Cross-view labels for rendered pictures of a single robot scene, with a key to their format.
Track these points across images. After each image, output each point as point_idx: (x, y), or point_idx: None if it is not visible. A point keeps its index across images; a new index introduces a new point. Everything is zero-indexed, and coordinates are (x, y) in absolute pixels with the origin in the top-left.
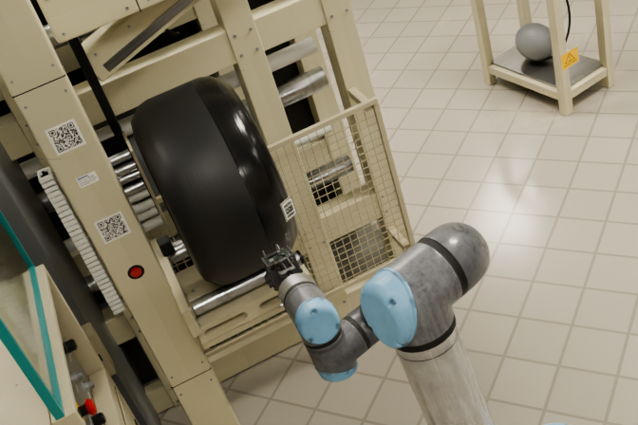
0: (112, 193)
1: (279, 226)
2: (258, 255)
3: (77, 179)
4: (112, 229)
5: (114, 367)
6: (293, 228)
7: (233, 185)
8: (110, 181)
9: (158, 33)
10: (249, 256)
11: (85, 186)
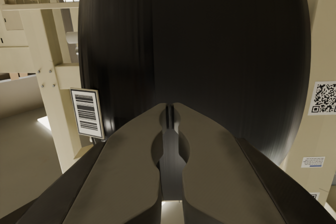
0: (301, 138)
1: (115, 91)
2: (186, 20)
3: (321, 165)
4: (331, 96)
5: None
6: (84, 36)
7: (181, 190)
8: (294, 150)
9: None
10: (211, 35)
11: (319, 156)
